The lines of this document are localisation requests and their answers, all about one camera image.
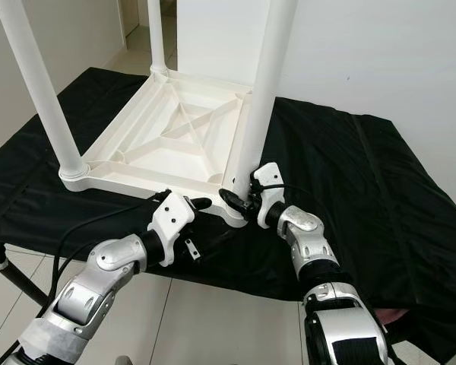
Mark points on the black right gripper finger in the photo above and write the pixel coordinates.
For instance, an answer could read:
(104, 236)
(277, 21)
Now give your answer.
(233, 204)

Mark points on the white plastic children table top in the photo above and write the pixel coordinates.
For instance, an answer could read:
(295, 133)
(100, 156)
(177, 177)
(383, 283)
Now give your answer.
(175, 152)

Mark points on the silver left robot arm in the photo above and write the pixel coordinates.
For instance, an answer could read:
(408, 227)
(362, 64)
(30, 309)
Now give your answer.
(99, 281)

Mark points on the grey left robot foot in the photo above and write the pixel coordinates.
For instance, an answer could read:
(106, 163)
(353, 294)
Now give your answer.
(125, 360)

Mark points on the pink stool seat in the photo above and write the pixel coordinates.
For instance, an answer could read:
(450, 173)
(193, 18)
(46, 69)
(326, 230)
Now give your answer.
(394, 313)

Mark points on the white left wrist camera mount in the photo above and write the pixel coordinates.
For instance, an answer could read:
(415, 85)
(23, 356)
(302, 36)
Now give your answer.
(171, 217)

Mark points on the black metal frame leg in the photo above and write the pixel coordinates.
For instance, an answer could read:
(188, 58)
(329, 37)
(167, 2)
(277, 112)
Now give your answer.
(15, 277)

